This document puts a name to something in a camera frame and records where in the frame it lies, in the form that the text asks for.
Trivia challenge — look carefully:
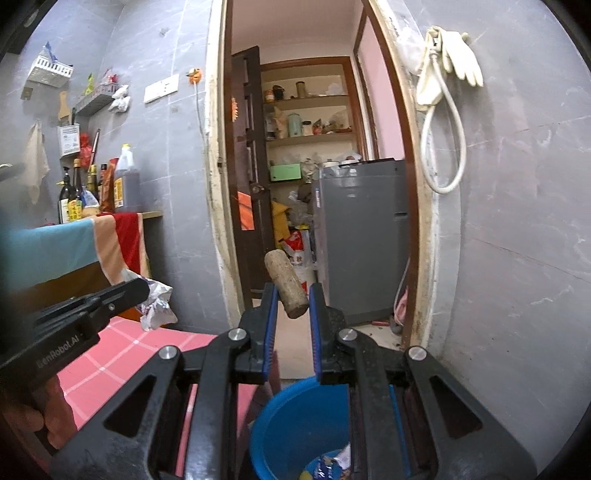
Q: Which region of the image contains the white red sack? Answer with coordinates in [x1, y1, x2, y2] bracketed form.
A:
[281, 228, 318, 296]

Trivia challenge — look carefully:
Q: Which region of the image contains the green box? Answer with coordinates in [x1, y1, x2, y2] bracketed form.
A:
[269, 164, 302, 184]

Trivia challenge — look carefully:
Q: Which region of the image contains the grey wall rack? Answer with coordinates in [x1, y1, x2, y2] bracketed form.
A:
[74, 85, 130, 117]

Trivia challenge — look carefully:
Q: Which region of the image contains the white hanging cable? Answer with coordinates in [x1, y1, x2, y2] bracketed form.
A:
[196, 83, 207, 139]

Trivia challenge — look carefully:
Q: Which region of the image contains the person's left hand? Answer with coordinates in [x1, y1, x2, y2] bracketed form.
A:
[0, 371, 79, 450]

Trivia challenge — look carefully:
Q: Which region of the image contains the orange paper sheet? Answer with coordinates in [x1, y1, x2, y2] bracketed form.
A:
[237, 194, 256, 230]

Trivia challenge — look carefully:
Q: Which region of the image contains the blue plastic bucket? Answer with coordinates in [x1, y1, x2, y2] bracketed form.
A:
[249, 375, 411, 480]

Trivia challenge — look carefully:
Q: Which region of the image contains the blue white powder pouch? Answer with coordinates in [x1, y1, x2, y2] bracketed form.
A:
[300, 450, 354, 480]

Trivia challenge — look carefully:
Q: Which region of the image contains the beige hanging towel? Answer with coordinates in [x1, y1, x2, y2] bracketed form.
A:
[21, 121, 51, 205]

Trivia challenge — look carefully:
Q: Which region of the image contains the large brown oil jug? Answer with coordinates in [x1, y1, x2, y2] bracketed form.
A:
[113, 144, 142, 209]

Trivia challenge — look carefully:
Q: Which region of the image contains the orange seasoning packet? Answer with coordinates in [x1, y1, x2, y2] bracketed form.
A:
[99, 158, 117, 214]

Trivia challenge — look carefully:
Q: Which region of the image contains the yellow bag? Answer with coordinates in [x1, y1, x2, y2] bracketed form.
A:
[270, 200, 291, 250]

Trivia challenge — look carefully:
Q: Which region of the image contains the white utensil holder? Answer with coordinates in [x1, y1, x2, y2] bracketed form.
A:
[58, 122, 82, 160]

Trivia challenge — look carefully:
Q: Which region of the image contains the white hose loop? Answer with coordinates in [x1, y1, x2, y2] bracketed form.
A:
[421, 44, 466, 195]

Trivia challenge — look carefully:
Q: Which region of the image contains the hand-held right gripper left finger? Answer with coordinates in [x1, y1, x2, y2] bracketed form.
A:
[48, 282, 280, 480]

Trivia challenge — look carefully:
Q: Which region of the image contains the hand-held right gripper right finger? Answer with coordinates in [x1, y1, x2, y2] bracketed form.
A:
[308, 282, 539, 480]

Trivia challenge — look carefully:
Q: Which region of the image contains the cream rubber glove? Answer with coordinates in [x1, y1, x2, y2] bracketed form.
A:
[416, 27, 448, 110]
[441, 28, 484, 88]

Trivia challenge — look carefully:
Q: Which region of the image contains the multicolour striped cloth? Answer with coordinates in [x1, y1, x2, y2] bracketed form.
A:
[0, 211, 153, 305]

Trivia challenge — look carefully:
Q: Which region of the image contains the wooden door frame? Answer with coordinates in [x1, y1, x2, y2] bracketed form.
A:
[205, 0, 439, 352]

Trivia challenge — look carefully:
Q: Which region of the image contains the dark brown wooden door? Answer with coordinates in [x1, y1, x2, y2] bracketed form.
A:
[230, 45, 274, 305]

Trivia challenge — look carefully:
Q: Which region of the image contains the wooden cylinder block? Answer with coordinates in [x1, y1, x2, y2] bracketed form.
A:
[264, 250, 309, 319]

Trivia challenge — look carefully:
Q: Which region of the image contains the pink cloth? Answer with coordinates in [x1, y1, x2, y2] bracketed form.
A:
[394, 285, 410, 326]

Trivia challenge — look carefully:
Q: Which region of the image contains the grey washing machine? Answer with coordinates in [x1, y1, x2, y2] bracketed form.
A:
[311, 158, 411, 325]

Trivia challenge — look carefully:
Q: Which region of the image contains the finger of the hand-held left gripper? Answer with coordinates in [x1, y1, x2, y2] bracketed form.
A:
[32, 277, 151, 324]

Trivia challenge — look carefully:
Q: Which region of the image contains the built-in wooden shelves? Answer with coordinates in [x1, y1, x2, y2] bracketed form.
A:
[260, 58, 368, 149]

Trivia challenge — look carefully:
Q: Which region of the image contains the white plastic wall basket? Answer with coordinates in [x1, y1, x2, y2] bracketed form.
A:
[27, 42, 75, 88]

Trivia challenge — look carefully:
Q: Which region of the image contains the pink checked tablecloth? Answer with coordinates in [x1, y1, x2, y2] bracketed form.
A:
[28, 316, 282, 480]

